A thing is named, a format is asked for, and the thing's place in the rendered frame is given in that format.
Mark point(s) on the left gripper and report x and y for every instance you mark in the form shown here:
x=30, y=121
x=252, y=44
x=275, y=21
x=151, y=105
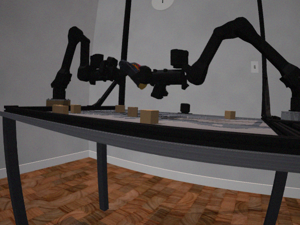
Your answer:
x=146, y=76

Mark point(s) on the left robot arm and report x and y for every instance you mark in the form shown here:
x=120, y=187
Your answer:
x=242, y=28

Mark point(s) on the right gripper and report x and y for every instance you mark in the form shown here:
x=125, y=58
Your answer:
x=113, y=73

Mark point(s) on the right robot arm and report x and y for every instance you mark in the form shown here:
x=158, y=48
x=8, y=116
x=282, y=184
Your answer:
x=86, y=72

